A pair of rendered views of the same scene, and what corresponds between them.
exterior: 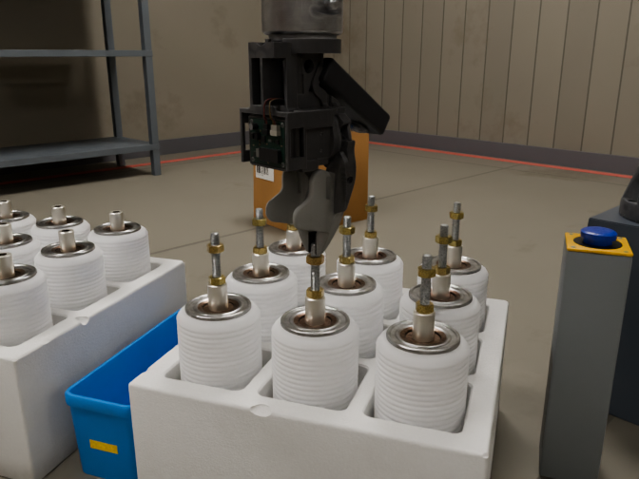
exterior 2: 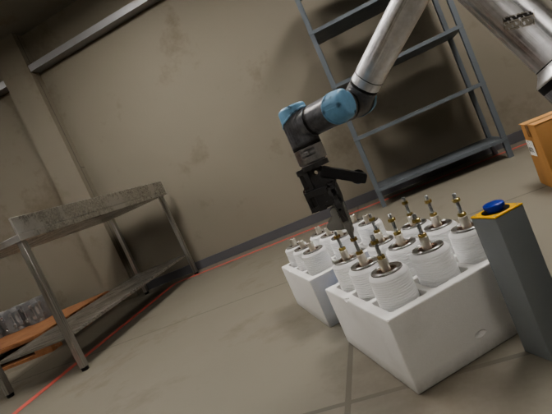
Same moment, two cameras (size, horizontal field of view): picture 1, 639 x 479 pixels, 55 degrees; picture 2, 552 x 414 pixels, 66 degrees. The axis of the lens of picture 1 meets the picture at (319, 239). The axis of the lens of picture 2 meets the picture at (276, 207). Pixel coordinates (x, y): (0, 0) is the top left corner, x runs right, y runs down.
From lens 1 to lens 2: 84 cm
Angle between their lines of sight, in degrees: 59
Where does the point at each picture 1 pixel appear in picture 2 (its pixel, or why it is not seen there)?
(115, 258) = (365, 236)
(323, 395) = (365, 295)
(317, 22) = (305, 161)
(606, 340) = (509, 268)
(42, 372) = (323, 285)
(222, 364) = (344, 282)
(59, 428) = not seen: hidden behind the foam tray
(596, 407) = (526, 309)
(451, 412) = (394, 303)
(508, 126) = not seen: outside the picture
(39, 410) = (324, 299)
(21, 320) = (315, 266)
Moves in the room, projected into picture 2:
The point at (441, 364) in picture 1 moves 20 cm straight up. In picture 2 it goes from (378, 282) to (343, 200)
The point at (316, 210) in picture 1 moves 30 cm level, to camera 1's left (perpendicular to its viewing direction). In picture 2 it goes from (336, 222) to (276, 233)
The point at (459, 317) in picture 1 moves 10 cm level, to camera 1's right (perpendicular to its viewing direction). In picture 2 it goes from (422, 259) to (461, 257)
